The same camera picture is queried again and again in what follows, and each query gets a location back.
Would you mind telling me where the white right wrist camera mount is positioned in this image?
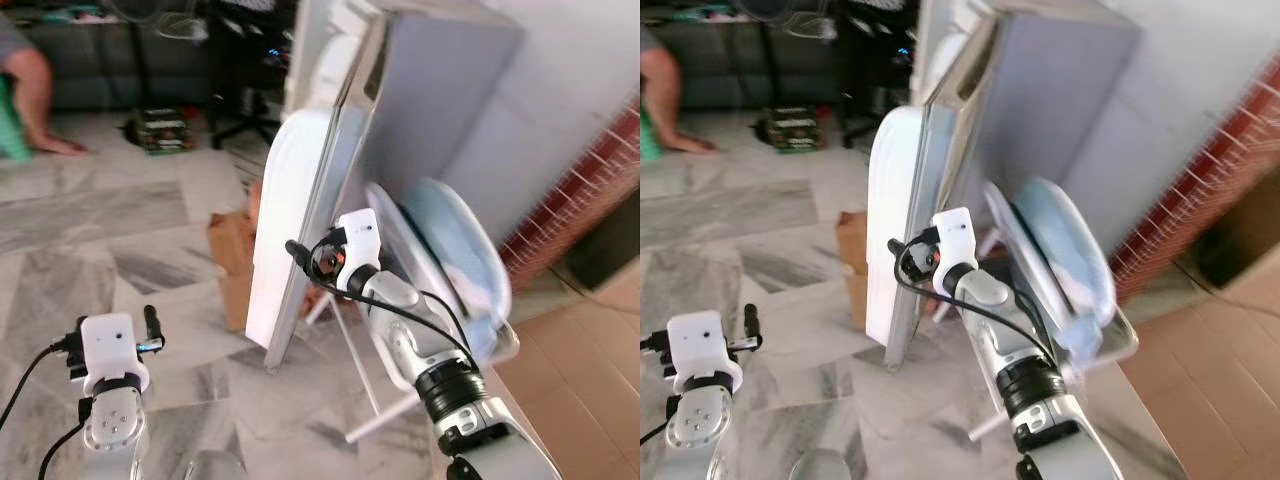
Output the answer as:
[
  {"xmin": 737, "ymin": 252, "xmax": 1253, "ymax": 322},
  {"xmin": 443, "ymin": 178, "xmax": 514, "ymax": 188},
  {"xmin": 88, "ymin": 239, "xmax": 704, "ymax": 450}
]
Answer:
[
  {"xmin": 333, "ymin": 207, "xmax": 384, "ymax": 298},
  {"xmin": 930, "ymin": 206, "xmax": 981, "ymax": 293}
]

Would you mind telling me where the dark grey sofa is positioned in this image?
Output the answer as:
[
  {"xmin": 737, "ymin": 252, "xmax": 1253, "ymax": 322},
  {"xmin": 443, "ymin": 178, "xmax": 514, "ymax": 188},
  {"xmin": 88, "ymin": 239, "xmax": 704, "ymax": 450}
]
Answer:
[
  {"xmin": 650, "ymin": 18, "xmax": 846, "ymax": 111},
  {"xmin": 20, "ymin": 18, "xmax": 216, "ymax": 113}
]

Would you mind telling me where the black office chair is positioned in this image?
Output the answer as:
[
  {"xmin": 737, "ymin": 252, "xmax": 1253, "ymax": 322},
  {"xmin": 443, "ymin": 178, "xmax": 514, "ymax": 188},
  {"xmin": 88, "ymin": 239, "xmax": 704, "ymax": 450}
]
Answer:
[
  {"xmin": 203, "ymin": 0, "xmax": 293, "ymax": 153},
  {"xmin": 833, "ymin": 0, "xmax": 923, "ymax": 151}
]

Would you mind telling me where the silver fridge door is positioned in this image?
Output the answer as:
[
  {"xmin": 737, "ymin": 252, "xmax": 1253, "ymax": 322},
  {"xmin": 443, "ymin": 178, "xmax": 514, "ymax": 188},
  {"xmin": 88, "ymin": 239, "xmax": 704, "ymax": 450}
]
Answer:
[
  {"xmin": 864, "ymin": 104, "xmax": 989, "ymax": 375},
  {"xmin": 243, "ymin": 106, "xmax": 369, "ymax": 375}
]

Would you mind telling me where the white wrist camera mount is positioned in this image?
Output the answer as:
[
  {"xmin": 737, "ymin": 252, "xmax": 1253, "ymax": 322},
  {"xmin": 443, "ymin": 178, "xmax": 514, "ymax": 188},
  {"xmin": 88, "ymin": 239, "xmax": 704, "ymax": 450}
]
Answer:
[
  {"xmin": 665, "ymin": 310, "xmax": 743, "ymax": 398},
  {"xmin": 333, "ymin": 207, "xmax": 384, "ymax": 298},
  {"xmin": 930, "ymin": 206, "xmax": 981, "ymax": 293},
  {"xmin": 78, "ymin": 312, "xmax": 153, "ymax": 398}
]

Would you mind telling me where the barefoot person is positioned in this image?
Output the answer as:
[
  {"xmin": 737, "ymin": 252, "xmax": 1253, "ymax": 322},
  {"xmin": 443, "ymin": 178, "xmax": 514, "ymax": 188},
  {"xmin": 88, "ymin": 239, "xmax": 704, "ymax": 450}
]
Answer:
[
  {"xmin": 640, "ymin": 25, "xmax": 718, "ymax": 156},
  {"xmin": 0, "ymin": 15, "xmax": 93, "ymax": 158}
]

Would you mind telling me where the black standing fan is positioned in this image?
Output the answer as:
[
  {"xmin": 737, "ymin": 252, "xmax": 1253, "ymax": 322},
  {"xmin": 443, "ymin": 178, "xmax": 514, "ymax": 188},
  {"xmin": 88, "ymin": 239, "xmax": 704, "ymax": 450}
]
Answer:
[
  {"xmin": 735, "ymin": 0, "xmax": 813, "ymax": 106},
  {"xmin": 103, "ymin": 0, "xmax": 209, "ymax": 111}
]

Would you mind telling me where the flat brown cardboard sheet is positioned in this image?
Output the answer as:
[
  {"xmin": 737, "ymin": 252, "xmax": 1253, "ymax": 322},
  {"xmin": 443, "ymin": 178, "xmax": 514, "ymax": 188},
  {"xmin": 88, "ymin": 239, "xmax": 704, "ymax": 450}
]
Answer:
[
  {"xmin": 836, "ymin": 208, "xmax": 873, "ymax": 333},
  {"xmin": 206, "ymin": 180, "xmax": 263, "ymax": 333}
]

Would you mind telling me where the grey robot leg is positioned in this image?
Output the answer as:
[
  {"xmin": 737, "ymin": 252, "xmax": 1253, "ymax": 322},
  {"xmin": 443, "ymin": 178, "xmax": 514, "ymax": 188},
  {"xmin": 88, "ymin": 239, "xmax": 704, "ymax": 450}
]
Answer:
[
  {"xmin": 790, "ymin": 448, "xmax": 853, "ymax": 480},
  {"xmin": 183, "ymin": 448, "xmax": 248, "ymax": 480}
]

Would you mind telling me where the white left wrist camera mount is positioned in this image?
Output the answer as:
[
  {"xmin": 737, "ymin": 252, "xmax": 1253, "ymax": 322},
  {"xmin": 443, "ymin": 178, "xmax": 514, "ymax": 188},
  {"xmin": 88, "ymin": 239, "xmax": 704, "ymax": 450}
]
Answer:
[
  {"xmin": 78, "ymin": 312, "xmax": 153, "ymax": 398},
  {"xmin": 665, "ymin": 310, "xmax": 743, "ymax": 398}
]

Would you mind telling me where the small silver fridge body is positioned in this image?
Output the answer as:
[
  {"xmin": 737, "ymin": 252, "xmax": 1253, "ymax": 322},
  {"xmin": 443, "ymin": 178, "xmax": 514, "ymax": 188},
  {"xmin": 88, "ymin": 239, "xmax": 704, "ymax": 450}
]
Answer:
[
  {"xmin": 908, "ymin": 0, "xmax": 1143, "ymax": 256},
  {"xmin": 283, "ymin": 0, "xmax": 528, "ymax": 256}
]

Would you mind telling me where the green printed carton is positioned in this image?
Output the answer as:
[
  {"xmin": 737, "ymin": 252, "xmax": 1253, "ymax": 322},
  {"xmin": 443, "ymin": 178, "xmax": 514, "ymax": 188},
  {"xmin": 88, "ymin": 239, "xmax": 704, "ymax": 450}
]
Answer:
[
  {"xmin": 755, "ymin": 104, "xmax": 833, "ymax": 155},
  {"xmin": 122, "ymin": 104, "xmax": 199, "ymax": 157}
]

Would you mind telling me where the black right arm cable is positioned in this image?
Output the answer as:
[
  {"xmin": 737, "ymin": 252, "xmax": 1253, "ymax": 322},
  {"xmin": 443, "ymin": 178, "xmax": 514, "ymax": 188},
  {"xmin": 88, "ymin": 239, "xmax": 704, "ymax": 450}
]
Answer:
[
  {"xmin": 284, "ymin": 238, "xmax": 483, "ymax": 373},
  {"xmin": 888, "ymin": 238, "xmax": 1063, "ymax": 373}
]

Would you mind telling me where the green plastic stool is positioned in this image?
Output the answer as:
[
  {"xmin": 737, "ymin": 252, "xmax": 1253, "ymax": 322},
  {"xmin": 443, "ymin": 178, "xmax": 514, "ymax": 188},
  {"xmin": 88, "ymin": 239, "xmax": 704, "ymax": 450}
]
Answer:
[
  {"xmin": 0, "ymin": 75, "xmax": 33, "ymax": 163},
  {"xmin": 640, "ymin": 100, "xmax": 665, "ymax": 163}
]

